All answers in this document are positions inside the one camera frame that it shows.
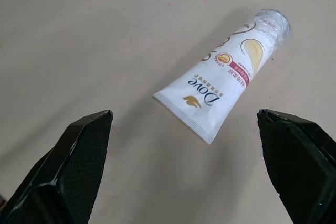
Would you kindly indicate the white Dove cream tube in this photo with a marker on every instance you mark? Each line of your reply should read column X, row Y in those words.
column 225, row 82

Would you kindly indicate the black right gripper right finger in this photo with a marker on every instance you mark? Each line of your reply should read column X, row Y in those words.
column 296, row 166

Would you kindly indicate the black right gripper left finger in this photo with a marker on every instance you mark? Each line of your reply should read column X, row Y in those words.
column 65, row 171

